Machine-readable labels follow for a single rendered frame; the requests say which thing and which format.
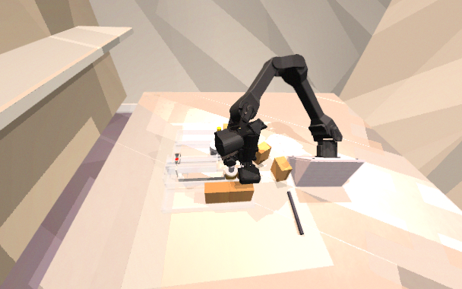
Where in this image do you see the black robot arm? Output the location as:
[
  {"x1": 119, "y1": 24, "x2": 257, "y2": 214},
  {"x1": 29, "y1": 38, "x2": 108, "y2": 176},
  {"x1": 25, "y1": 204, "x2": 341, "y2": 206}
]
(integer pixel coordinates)
[{"x1": 214, "y1": 54, "x2": 343, "y2": 167}]

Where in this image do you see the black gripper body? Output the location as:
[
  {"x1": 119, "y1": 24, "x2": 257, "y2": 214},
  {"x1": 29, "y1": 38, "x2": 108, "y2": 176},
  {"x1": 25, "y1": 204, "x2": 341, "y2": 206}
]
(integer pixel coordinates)
[{"x1": 239, "y1": 146, "x2": 261, "y2": 184}]

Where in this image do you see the dark grey thin bar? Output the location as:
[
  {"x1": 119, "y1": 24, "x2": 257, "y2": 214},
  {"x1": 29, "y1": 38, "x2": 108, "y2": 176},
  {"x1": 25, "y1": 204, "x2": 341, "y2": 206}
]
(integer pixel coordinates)
[{"x1": 287, "y1": 191, "x2": 304, "y2": 235}]

